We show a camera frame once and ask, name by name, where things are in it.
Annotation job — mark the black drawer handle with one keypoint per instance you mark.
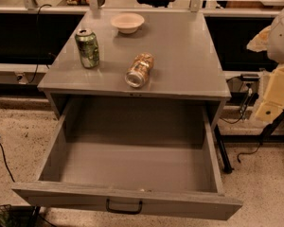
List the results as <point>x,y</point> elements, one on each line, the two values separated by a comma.
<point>123,208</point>

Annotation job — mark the orange soda can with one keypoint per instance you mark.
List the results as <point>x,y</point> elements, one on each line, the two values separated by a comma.
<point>139,72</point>

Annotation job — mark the green soda can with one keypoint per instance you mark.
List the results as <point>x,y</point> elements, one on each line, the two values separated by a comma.
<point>87,44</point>

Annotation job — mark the black table leg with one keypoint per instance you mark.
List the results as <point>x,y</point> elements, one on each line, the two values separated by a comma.
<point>226,163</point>

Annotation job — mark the white paper bowl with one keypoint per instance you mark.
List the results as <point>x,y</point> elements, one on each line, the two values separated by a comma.
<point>127,22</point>

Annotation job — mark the open grey top drawer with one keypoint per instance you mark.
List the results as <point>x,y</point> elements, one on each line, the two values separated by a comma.
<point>159,151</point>

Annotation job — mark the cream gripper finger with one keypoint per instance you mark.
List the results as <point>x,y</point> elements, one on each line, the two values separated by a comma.
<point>260,41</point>
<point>272,104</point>

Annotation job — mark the black wire basket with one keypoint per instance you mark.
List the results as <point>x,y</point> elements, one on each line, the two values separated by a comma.
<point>18,216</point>

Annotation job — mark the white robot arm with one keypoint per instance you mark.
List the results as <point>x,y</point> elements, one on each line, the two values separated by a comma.
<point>271,40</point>

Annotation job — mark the grey cabinet body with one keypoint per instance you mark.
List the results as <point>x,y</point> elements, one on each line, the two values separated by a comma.
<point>186,64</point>

